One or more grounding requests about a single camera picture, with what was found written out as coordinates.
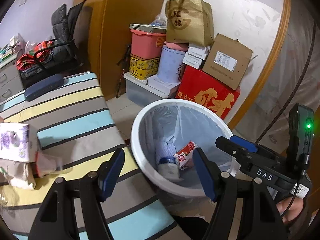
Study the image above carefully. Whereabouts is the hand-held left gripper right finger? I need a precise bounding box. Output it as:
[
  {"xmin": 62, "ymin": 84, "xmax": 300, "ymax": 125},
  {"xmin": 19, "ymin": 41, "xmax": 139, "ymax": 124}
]
[{"xmin": 192, "ymin": 147, "xmax": 290, "ymax": 240}]

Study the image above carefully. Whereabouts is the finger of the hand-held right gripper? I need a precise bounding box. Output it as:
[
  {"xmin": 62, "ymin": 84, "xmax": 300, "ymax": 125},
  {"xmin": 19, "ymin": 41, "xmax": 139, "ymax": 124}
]
[
  {"xmin": 216, "ymin": 137, "xmax": 251, "ymax": 160},
  {"xmin": 230, "ymin": 135, "xmax": 278, "ymax": 159}
]

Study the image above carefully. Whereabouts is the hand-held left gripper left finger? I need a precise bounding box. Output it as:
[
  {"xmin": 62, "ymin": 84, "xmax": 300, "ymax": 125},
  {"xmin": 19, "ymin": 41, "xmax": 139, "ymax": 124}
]
[{"xmin": 29, "ymin": 148, "xmax": 125, "ymax": 240}]

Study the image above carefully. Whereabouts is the white round trash bin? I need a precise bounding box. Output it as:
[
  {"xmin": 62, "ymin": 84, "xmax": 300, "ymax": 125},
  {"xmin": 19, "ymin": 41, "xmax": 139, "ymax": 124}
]
[{"xmin": 131, "ymin": 99, "xmax": 240, "ymax": 197}]

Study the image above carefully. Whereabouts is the brown paper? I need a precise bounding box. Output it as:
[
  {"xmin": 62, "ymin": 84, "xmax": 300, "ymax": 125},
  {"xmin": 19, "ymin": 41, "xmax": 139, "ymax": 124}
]
[{"xmin": 0, "ymin": 159, "xmax": 37, "ymax": 190}]

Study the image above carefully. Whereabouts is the person's right hand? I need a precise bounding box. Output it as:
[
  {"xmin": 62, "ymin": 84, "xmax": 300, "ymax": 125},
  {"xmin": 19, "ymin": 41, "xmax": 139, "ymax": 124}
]
[{"xmin": 276, "ymin": 199, "xmax": 304, "ymax": 222}]

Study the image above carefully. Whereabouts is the red white milk carton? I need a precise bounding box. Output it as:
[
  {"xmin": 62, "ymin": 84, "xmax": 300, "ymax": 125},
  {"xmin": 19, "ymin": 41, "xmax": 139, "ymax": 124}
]
[{"xmin": 174, "ymin": 141, "xmax": 200, "ymax": 170}]

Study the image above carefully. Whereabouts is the white bottle blue cap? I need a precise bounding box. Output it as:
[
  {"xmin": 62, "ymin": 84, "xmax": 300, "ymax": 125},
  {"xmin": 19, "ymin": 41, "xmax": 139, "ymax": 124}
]
[{"xmin": 157, "ymin": 156, "xmax": 184, "ymax": 182}]

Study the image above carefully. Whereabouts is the clear plastic bin liner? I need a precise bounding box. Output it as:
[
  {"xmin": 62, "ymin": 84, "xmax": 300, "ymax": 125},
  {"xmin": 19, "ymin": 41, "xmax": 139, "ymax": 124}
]
[{"xmin": 140, "ymin": 105, "xmax": 234, "ymax": 178}]

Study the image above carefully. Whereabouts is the blue patterned white wrapper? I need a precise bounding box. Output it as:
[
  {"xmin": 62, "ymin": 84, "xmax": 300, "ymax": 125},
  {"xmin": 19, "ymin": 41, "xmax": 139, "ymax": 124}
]
[{"xmin": 155, "ymin": 140, "xmax": 177, "ymax": 165}]

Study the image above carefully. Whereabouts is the person's leg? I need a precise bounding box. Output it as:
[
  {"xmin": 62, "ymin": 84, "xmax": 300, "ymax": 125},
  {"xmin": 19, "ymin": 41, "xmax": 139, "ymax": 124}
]
[{"xmin": 172, "ymin": 215, "xmax": 209, "ymax": 240}]

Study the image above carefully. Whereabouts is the crumpled plastic wrapper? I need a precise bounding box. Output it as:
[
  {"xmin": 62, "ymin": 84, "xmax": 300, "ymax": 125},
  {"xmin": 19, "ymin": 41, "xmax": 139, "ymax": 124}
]
[{"xmin": 34, "ymin": 151, "xmax": 63, "ymax": 178}]

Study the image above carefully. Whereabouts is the red gold gift box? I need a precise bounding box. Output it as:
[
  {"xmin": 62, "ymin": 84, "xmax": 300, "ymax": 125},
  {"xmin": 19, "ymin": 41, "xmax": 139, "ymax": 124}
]
[{"xmin": 175, "ymin": 65, "xmax": 241, "ymax": 121}]

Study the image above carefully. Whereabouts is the striped cloth cover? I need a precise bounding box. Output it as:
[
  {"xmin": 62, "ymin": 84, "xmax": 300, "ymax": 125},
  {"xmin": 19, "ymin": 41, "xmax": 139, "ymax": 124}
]
[{"xmin": 0, "ymin": 72, "xmax": 175, "ymax": 240}]

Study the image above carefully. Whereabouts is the brown cardboard box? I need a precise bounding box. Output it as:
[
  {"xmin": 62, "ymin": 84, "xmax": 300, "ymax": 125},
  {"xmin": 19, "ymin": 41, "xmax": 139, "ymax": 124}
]
[{"xmin": 202, "ymin": 33, "xmax": 254, "ymax": 90}]

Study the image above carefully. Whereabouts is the translucent plastic sheet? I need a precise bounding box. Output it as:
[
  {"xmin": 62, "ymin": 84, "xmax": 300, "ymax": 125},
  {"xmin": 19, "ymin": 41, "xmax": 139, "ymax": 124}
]
[{"xmin": 247, "ymin": 0, "xmax": 320, "ymax": 160}]

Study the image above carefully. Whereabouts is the clear storage bin white lid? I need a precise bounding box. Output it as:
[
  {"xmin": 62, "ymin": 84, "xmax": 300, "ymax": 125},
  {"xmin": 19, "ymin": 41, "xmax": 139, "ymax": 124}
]
[{"xmin": 124, "ymin": 71, "xmax": 180, "ymax": 108}]

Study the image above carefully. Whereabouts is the small white carton box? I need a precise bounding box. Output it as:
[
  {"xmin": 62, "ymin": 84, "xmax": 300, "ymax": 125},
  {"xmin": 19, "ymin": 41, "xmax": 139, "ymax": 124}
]
[
  {"xmin": 182, "ymin": 60, "xmax": 203, "ymax": 70},
  {"xmin": 188, "ymin": 43, "xmax": 212, "ymax": 50},
  {"xmin": 187, "ymin": 49, "xmax": 210, "ymax": 56},
  {"xmin": 184, "ymin": 54, "xmax": 208, "ymax": 63}
]

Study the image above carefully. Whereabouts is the white flat box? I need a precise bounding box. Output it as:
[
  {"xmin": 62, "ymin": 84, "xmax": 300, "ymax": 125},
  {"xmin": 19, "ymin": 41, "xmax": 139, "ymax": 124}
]
[{"xmin": 147, "ymin": 75, "xmax": 182, "ymax": 93}]

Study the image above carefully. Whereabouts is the light blue cylinder container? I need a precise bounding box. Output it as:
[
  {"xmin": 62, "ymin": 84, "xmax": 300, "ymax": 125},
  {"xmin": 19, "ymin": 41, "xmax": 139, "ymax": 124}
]
[{"xmin": 157, "ymin": 45, "xmax": 187, "ymax": 83}]

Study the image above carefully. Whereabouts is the purple print tissue packet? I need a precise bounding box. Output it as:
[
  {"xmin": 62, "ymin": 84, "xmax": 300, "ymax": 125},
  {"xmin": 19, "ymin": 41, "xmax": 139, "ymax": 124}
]
[{"xmin": 0, "ymin": 122, "xmax": 40, "ymax": 163}]

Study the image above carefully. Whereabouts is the pink round lid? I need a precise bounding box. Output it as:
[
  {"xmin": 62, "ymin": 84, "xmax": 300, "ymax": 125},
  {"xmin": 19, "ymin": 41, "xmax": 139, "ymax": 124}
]
[{"xmin": 164, "ymin": 41, "xmax": 189, "ymax": 52}]

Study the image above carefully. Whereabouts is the yellow patterned box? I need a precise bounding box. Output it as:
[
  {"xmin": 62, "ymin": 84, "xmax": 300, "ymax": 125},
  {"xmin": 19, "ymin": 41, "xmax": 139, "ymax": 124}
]
[{"xmin": 129, "ymin": 54, "xmax": 160, "ymax": 80}]

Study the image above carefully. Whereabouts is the navy glasses case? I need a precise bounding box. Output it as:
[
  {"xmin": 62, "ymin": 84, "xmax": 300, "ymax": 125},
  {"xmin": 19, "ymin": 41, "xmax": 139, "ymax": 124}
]
[{"xmin": 24, "ymin": 74, "xmax": 64, "ymax": 102}]

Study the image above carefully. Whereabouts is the brown paper bag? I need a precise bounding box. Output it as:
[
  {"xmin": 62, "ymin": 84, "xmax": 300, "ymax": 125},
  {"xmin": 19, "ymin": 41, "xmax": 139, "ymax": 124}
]
[{"xmin": 166, "ymin": 0, "xmax": 215, "ymax": 47}]

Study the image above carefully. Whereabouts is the pink plastic box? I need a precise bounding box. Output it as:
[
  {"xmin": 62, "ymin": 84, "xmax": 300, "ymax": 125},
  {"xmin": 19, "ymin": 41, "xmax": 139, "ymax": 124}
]
[{"xmin": 130, "ymin": 29, "xmax": 167, "ymax": 59}]

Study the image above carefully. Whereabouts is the grey drawer desk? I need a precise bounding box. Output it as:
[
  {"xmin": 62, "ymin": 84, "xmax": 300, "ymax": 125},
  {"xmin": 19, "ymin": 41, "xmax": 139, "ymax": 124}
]
[{"xmin": 0, "ymin": 60, "xmax": 25, "ymax": 100}]

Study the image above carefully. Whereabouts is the clear plastic bag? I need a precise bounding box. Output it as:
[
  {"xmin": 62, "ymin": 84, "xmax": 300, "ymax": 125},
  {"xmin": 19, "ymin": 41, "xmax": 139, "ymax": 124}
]
[{"xmin": 151, "ymin": 14, "xmax": 168, "ymax": 28}]

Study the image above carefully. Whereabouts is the grey flat box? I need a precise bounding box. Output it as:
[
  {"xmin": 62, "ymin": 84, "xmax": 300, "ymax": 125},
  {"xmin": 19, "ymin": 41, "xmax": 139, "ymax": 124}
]
[{"xmin": 129, "ymin": 23, "xmax": 167, "ymax": 33}]

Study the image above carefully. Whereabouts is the red patterned bag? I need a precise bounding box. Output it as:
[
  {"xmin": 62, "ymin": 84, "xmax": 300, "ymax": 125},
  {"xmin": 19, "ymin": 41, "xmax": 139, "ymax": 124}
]
[
  {"xmin": 34, "ymin": 41, "xmax": 55, "ymax": 53},
  {"xmin": 16, "ymin": 52, "xmax": 38, "ymax": 72}
]

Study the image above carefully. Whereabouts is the wooden door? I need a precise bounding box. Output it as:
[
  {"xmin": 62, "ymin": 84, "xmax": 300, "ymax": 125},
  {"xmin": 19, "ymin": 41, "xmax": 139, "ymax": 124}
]
[{"xmin": 74, "ymin": 0, "xmax": 170, "ymax": 100}]

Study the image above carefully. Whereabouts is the white plastic bag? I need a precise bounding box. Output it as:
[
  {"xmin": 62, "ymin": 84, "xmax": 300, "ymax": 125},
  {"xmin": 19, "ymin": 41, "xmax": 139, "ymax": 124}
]
[{"xmin": 24, "ymin": 41, "xmax": 38, "ymax": 55}]

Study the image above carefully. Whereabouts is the black office chair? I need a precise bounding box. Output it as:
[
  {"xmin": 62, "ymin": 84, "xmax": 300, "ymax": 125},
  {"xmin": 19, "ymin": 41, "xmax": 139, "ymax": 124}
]
[{"xmin": 34, "ymin": 0, "xmax": 87, "ymax": 73}]

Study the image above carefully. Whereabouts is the pile of small boxes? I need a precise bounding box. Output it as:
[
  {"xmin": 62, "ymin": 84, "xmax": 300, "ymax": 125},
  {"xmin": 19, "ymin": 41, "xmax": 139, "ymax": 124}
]
[{"xmin": 0, "ymin": 34, "xmax": 25, "ymax": 63}]

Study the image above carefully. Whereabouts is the dark grey padded jacket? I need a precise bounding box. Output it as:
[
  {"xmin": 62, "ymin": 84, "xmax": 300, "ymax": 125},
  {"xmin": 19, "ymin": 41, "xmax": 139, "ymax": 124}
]
[{"xmin": 51, "ymin": 4, "xmax": 69, "ymax": 39}]

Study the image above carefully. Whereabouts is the curved wooden frame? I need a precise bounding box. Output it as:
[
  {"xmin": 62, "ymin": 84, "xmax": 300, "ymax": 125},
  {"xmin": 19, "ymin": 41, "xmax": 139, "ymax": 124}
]
[{"xmin": 226, "ymin": 0, "xmax": 292, "ymax": 130}]

